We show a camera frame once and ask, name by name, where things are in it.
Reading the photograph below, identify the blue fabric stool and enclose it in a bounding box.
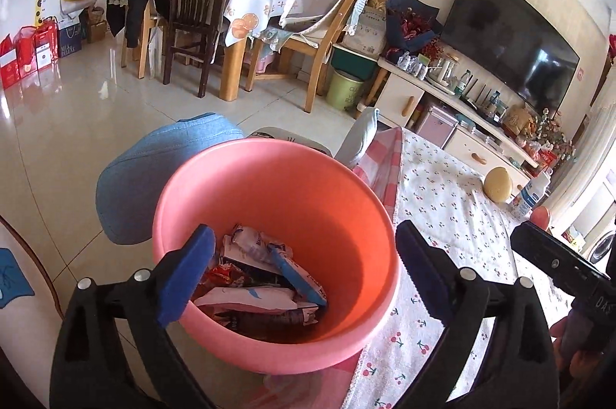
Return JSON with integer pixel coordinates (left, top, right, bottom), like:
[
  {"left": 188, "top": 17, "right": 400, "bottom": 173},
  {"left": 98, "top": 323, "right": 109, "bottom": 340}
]
[{"left": 96, "top": 113, "right": 246, "bottom": 246}]

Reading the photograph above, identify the light blue knitted towel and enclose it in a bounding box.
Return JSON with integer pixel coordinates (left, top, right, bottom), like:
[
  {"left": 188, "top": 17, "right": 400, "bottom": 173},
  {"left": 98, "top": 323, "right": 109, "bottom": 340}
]
[{"left": 344, "top": 0, "right": 371, "bottom": 37}]

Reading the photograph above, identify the pink storage box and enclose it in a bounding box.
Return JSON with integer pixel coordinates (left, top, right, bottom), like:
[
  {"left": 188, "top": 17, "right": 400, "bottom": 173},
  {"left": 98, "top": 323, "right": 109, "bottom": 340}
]
[{"left": 416, "top": 103, "right": 458, "bottom": 147}]

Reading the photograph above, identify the cherry print tablecloth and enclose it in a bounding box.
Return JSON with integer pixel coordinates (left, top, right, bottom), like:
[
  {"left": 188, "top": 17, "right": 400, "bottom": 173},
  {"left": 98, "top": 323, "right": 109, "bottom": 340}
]
[{"left": 344, "top": 127, "right": 578, "bottom": 409}]

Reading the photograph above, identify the white bottle blue label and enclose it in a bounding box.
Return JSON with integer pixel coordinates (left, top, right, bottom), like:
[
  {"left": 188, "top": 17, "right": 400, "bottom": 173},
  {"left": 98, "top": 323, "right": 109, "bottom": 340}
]
[{"left": 511, "top": 171, "right": 552, "bottom": 220}]

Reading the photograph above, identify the golden snack bag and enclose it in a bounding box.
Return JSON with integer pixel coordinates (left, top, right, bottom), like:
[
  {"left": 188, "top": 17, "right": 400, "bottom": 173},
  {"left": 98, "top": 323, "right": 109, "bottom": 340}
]
[{"left": 503, "top": 105, "right": 535, "bottom": 137}]

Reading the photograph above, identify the yellow pear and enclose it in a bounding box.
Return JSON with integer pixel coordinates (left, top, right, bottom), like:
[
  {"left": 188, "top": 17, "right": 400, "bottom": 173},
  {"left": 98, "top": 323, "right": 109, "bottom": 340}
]
[{"left": 482, "top": 167, "right": 514, "bottom": 204}]

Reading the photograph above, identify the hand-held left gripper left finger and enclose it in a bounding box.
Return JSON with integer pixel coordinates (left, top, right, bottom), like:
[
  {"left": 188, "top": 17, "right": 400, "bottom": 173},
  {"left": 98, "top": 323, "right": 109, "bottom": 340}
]
[{"left": 49, "top": 225, "right": 216, "bottom": 409}]

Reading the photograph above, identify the white printed sack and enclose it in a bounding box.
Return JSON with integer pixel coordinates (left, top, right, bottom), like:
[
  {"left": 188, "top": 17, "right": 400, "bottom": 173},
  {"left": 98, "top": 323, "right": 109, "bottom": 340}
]
[{"left": 344, "top": 5, "right": 393, "bottom": 56}]

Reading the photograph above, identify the dried flower arrangement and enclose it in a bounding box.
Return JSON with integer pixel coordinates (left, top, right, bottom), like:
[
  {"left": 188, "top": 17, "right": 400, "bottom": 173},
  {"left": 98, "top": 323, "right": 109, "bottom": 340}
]
[{"left": 532, "top": 108, "right": 576, "bottom": 159}]

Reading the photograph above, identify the shiny red snack wrapper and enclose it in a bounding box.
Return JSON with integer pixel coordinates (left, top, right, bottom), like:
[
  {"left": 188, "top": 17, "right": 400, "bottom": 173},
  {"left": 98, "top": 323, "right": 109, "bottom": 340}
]
[{"left": 195, "top": 257, "right": 251, "bottom": 294}]

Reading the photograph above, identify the pink plastic stool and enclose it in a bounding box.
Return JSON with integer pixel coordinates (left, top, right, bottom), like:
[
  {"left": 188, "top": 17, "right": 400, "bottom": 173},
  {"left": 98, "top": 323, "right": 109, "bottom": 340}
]
[{"left": 243, "top": 50, "right": 277, "bottom": 80}]

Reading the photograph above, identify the pack of small bottles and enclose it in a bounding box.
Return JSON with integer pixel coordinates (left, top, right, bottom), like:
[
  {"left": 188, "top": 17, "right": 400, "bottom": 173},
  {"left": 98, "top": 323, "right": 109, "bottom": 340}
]
[{"left": 397, "top": 53, "right": 429, "bottom": 77}]

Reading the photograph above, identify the dark wooden chair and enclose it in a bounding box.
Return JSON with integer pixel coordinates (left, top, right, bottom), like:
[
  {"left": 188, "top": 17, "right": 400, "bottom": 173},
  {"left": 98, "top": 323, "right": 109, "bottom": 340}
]
[{"left": 162, "top": 0, "right": 241, "bottom": 99}]

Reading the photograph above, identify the red apple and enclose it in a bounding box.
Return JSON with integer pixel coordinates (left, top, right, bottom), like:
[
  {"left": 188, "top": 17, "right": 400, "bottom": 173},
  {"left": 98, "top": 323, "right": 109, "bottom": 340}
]
[{"left": 529, "top": 206, "right": 552, "bottom": 234}]

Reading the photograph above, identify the black flat television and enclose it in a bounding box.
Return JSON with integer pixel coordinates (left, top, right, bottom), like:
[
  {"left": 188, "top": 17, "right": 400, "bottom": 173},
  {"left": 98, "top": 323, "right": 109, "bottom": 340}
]
[{"left": 440, "top": 0, "right": 581, "bottom": 116}]

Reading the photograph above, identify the cream TV cabinet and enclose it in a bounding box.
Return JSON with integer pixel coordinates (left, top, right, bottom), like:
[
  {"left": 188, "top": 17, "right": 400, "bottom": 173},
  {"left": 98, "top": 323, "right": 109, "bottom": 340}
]
[{"left": 356, "top": 57, "right": 544, "bottom": 188}]

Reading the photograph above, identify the white blue seat back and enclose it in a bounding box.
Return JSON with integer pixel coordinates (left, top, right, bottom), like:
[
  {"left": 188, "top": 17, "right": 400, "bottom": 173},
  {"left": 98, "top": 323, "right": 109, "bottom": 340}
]
[{"left": 332, "top": 107, "right": 381, "bottom": 169}]

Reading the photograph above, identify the red gift box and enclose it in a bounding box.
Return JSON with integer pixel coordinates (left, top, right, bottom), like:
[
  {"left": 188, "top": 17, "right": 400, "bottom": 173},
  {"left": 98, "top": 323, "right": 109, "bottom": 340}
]
[{"left": 536, "top": 149, "right": 559, "bottom": 171}]

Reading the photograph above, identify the lace-covered standing air conditioner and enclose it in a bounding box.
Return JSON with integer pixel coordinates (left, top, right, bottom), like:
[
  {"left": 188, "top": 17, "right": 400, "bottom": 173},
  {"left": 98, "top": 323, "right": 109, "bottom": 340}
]
[{"left": 553, "top": 101, "right": 616, "bottom": 222}]

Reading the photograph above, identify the red gift bag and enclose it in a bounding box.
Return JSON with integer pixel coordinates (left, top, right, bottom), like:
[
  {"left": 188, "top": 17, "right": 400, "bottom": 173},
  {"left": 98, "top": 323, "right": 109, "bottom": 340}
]
[
  {"left": 12, "top": 18, "right": 61, "bottom": 77},
  {"left": 0, "top": 34, "right": 22, "bottom": 89}
]

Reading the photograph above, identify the silver washing machine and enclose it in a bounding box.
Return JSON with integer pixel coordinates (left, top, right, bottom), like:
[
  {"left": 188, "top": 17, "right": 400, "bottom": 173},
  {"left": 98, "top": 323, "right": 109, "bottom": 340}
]
[{"left": 580, "top": 226, "right": 616, "bottom": 268}]

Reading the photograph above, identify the dark blue flower bouquet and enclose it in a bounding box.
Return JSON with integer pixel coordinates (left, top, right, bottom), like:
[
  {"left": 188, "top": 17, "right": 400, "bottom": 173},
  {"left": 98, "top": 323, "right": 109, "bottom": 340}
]
[{"left": 383, "top": 0, "right": 441, "bottom": 63}]

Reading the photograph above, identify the white packet blue feather print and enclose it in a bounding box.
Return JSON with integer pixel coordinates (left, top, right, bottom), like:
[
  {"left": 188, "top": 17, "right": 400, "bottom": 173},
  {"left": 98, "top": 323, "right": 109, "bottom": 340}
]
[{"left": 195, "top": 285, "right": 296, "bottom": 311}]

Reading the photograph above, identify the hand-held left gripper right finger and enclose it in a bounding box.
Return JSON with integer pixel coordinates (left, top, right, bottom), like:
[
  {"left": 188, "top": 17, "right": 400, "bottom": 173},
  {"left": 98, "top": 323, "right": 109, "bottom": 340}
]
[{"left": 395, "top": 220, "right": 561, "bottom": 409}]

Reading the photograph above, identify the light wooden chair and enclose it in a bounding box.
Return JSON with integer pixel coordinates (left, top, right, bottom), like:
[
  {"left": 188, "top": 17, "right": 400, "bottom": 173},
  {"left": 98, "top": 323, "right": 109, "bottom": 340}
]
[
  {"left": 245, "top": 0, "right": 371, "bottom": 114},
  {"left": 119, "top": 12, "right": 167, "bottom": 80}
]

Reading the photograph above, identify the pink plastic basin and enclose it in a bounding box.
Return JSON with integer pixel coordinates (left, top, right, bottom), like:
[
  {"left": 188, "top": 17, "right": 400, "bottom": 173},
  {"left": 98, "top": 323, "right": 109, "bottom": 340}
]
[{"left": 152, "top": 138, "right": 402, "bottom": 375}]

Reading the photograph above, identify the dining table orange print cloth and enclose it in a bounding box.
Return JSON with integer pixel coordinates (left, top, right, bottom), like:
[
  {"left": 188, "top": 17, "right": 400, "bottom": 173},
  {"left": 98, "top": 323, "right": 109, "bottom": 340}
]
[{"left": 219, "top": 0, "right": 301, "bottom": 102}]

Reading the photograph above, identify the green trash bin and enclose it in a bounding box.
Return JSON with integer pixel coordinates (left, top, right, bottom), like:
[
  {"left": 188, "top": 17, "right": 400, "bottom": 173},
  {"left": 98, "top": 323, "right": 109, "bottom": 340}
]
[{"left": 326, "top": 69, "right": 369, "bottom": 111}]

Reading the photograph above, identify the blue cartoon packet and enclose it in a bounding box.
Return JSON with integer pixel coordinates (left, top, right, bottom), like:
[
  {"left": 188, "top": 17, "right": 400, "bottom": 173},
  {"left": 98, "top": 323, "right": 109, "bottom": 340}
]
[{"left": 269, "top": 245, "right": 328, "bottom": 308}]

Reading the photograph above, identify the black wifi router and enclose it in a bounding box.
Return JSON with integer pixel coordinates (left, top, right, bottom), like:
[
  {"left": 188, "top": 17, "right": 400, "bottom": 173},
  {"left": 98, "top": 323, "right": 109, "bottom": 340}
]
[{"left": 462, "top": 77, "right": 506, "bottom": 121}]

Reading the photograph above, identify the white cover blue print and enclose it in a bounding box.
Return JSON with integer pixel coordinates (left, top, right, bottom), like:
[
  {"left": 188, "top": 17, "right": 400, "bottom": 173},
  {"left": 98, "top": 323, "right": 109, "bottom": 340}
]
[{"left": 0, "top": 216, "right": 63, "bottom": 391}]

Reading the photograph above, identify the dark green storage box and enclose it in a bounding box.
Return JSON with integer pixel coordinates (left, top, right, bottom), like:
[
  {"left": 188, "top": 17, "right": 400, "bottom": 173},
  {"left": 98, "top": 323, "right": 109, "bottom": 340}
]
[{"left": 331, "top": 45, "right": 381, "bottom": 77}]

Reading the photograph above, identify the white blue bag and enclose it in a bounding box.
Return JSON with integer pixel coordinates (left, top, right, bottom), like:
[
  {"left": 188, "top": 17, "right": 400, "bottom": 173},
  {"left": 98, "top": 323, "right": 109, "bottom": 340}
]
[{"left": 224, "top": 223, "right": 294, "bottom": 265}]

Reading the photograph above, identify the navy gift bag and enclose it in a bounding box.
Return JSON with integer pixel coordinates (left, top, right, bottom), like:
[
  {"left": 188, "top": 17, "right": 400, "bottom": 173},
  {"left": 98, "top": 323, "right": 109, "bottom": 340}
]
[{"left": 58, "top": 24, "right": 84, "bottom": 58}]

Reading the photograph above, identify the person's right hand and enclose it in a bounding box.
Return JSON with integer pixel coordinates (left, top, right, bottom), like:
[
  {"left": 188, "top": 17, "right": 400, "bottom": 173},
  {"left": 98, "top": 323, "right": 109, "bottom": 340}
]
[{"left": 549, "top": 317, "right": 616, "bottom": 391}]

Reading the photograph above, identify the pink checked cloth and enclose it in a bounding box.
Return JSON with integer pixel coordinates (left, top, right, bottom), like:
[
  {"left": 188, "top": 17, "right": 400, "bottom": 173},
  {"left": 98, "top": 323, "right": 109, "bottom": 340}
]
[{"left": 351, "top": 127, "right": 405, "bottom": 222}]

